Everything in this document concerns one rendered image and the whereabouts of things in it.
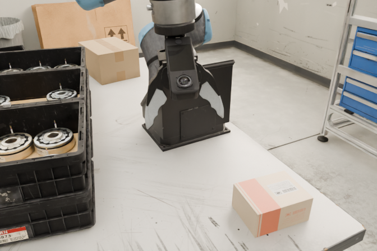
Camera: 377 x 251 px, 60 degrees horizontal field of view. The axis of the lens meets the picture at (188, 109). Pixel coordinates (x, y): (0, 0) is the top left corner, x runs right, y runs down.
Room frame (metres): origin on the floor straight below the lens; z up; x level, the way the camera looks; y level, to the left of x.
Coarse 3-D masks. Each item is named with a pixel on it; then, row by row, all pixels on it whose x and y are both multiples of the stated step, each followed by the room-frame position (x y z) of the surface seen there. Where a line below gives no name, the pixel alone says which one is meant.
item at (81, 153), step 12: (0, 108) 0.81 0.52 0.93; (12, 108) 0.81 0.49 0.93; (24, 108) 0.82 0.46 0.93; (84, 108) 0.81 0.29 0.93; (84, 120) 0.74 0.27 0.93; (84, 132) 0.68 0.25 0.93; (84, 144) 0.63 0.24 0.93; (48, 156) 0.58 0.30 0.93; (60, 156) 0.58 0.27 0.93; (72, 156) 0.58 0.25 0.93; (84, 156) 0.60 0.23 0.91; (0, 168) 0.54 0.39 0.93; (12, 168) 0.55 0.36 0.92; (24, 168) 0.55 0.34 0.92; (36, 168) 0.56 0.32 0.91; (48, 168) 0.57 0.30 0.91
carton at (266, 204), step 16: (272, 176) 0.70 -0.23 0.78; (288, 176) 0.70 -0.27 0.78; (240, 192) 0.64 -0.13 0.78; (256, 192) 0.64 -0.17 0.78; (272, 192) 0.64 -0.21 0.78; (288, 192) 0.64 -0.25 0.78; (304, 192) 0.64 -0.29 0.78; (240, 208) 0.63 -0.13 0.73; (256, 208) 0.58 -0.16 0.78; (272, 208) 0.58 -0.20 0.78; (288, 208) 0.59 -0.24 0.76; (304, 208) 0.61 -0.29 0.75; (256, 224) 0.56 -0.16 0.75; (272, 224) 0.58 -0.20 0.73; (288, 224) 0.60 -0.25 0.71
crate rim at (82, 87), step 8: (16, 72) 1.10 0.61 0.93; (24, 72) 1.10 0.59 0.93; (32, 72) 1.10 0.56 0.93; (40, 72) 1.11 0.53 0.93; (80, 72) 1.10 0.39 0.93; (80, 80) 1.02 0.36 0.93; (80, 88) 0.95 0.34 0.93; (80, 96) 0.89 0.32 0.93; (16, 104) 0.83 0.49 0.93; (24, 104) 0.83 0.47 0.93
